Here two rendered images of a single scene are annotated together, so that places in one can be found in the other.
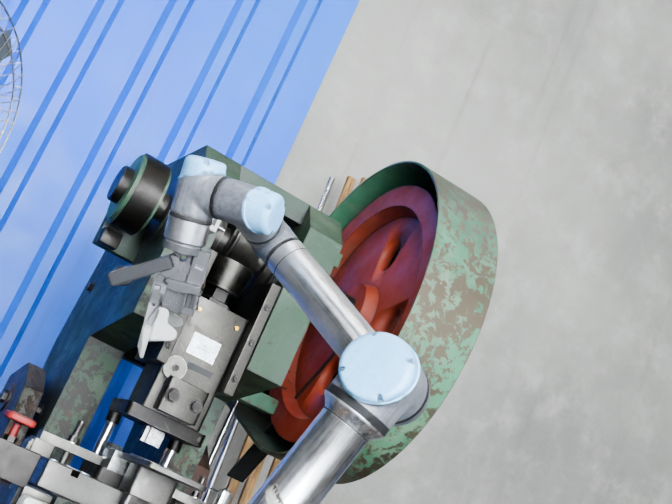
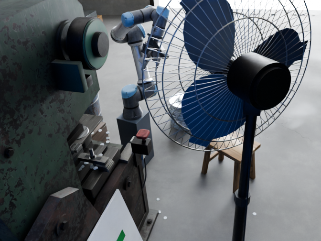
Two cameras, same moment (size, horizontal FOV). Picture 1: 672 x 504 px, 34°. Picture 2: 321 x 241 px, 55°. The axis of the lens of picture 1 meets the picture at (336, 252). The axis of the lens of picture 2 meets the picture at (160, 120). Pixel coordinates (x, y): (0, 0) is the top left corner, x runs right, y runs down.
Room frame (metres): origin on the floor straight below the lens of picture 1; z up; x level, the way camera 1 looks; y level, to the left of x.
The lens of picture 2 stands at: (3.10, 1.39, 1.72)
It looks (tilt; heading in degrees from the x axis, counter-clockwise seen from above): 35 degrees down; 223
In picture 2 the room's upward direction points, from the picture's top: 5 degrees counter-clockwise
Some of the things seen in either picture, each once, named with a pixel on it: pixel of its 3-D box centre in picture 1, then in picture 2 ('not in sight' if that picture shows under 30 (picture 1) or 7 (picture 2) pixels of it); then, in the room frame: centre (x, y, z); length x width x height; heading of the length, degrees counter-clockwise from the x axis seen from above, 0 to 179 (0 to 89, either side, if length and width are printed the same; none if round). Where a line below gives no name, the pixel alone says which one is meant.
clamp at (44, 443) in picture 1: (68, 440); (94, 157); (2.51, 0.38, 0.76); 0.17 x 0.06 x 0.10; 112
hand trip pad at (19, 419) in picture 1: (13, 432); (143, 138); (2.24, 0.44, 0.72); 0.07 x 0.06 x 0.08; 22
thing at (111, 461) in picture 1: (135, 470); (64, 150); (2.57, 0.22, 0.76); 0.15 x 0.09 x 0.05; 112
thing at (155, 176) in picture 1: (143, 207); (80, 50); (2.50, 0.46, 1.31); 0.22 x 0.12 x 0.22; 22
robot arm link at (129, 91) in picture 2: not in sight; (130, 95); (1.83, -0.08, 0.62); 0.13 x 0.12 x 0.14; 159
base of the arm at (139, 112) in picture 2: not in sight; (132, 109); (1.84, -0.08, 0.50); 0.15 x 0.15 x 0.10
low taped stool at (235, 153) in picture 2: not in sight; (229, 158); (1.57, 0.59, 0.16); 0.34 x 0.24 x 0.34; 83
